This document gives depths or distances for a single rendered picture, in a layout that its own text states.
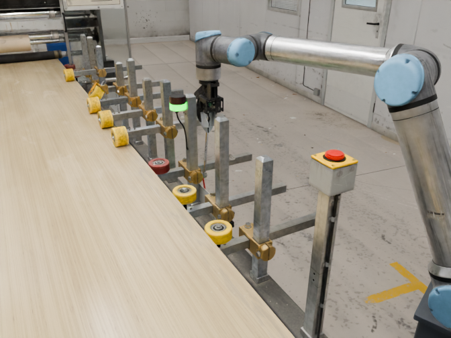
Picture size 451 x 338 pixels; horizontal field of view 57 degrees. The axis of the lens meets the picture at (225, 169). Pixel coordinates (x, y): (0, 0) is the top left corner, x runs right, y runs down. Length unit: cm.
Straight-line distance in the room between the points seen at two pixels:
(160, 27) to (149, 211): 913
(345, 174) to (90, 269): 66
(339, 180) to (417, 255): 198
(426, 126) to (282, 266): 158
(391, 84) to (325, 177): 33
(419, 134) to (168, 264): 70
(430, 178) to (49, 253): 100
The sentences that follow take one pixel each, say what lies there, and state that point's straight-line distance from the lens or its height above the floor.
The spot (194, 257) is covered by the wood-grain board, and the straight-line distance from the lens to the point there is 110.
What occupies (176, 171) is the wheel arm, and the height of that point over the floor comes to 86.
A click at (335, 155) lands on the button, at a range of 88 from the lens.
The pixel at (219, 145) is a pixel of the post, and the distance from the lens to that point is 132.
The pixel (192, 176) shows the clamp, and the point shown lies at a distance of 159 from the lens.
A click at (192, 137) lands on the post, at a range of 156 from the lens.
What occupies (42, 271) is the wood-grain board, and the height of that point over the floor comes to 90.
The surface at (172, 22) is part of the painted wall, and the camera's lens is 1036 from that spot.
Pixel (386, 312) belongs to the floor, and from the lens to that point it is 238.
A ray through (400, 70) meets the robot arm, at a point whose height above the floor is 136.
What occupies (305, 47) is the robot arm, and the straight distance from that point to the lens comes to 139.
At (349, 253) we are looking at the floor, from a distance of 270.
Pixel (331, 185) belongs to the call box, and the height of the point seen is 118.
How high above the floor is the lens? 158
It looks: 26 degrees down
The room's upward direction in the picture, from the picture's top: straight up
